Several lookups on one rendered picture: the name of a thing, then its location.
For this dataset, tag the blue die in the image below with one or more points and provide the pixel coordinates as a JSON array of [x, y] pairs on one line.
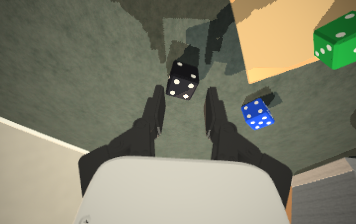
[[257, 114]]

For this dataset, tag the green die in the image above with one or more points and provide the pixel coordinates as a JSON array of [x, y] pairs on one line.
[[335, 42]]

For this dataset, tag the orange flat mat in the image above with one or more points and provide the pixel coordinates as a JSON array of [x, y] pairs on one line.
[[277, 35]]

